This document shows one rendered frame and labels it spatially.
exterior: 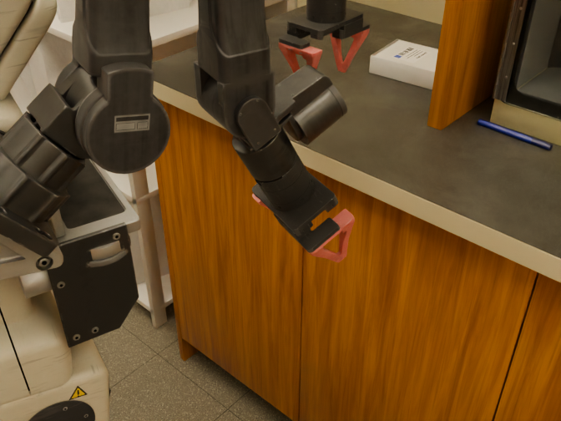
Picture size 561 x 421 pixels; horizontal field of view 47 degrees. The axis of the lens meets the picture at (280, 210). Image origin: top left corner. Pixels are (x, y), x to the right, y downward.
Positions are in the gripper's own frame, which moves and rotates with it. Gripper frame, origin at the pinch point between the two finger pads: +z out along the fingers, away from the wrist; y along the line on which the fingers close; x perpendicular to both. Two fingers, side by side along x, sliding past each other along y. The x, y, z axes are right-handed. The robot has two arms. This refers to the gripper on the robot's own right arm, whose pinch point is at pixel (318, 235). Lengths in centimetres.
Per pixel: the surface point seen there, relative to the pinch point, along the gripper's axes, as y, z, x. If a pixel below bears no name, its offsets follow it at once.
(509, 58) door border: 16, 16, -48
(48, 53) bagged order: 132, 16, 13
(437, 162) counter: 12.2, 19.8, -26.4
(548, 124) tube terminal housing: 8, 27, -47
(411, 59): 41, 25, -45
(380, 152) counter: 19.8, 17.0, -21.0
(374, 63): 47, 24, -39
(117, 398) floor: 72, 81, 60
